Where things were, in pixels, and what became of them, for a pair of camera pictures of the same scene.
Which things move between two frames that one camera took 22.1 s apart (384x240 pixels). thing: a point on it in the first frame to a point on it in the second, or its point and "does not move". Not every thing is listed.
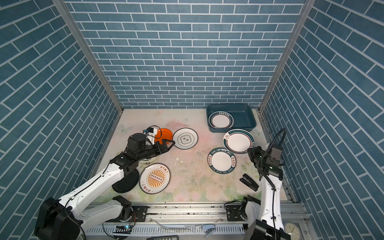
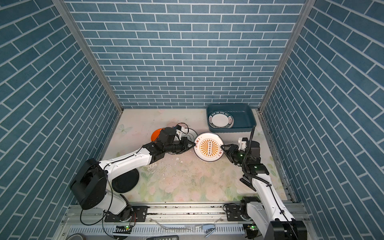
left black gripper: x=164 y=146 to x=184 y=142
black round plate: x=127 y=183 does not move
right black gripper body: x=258 y=156 to x=235 y=155
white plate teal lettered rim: x=221 y=161 to x=221 y=119
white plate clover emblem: x=185 y=138 does not move
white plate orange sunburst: x=154 y=178 to x=208 y=147
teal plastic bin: x=243 y=114 does not move
